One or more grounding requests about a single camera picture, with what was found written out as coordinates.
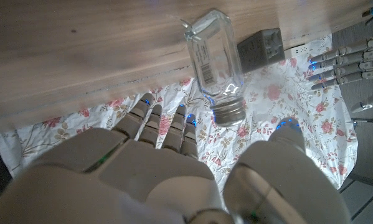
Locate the floral backdrop cloth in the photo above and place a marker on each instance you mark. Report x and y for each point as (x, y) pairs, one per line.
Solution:
(314, 124)

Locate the dark grey block cube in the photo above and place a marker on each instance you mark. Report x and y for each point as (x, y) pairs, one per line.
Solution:
(261, 49)

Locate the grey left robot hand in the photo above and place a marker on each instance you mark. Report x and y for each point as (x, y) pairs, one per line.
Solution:
(360, 67)

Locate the white power strip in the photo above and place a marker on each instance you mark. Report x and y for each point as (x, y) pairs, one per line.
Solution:
(298, 50)

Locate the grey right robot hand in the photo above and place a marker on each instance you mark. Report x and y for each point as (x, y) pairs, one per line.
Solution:
(127, 180)

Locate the clear glass salt shaker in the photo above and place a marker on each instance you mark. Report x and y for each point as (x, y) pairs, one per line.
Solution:
(214, 62)

